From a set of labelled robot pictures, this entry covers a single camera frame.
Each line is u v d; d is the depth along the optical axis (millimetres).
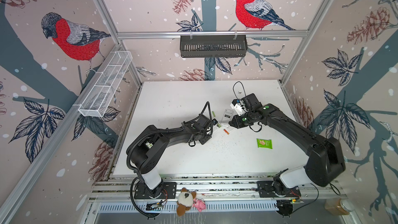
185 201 682
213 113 1031
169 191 731
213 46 1043
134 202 694
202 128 725
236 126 716
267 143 878
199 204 680
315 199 696
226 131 947
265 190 728
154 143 477
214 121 822
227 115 983
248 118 696
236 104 763
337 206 628
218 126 951
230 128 946
